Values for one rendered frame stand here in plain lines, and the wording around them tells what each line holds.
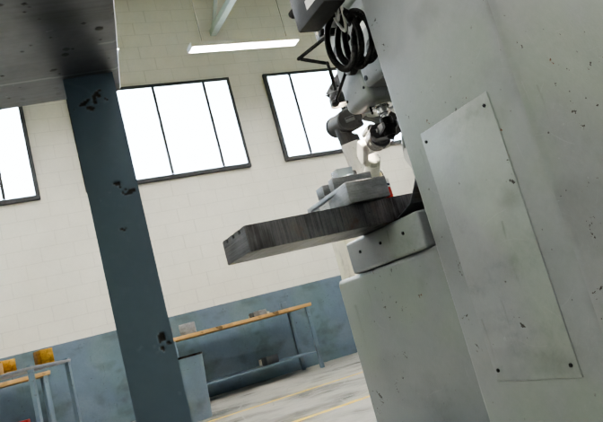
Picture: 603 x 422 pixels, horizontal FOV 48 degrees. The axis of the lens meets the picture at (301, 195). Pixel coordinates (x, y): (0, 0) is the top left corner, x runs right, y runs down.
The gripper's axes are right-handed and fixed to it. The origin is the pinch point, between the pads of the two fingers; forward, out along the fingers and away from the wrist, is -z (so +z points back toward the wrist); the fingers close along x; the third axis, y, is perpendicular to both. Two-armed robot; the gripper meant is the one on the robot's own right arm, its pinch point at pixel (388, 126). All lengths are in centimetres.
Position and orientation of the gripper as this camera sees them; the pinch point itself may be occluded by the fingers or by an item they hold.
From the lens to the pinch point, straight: 249.3
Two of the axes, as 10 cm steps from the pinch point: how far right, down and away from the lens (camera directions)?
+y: 2.6, 9.5, -1.7
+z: -1.4, 2.2, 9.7
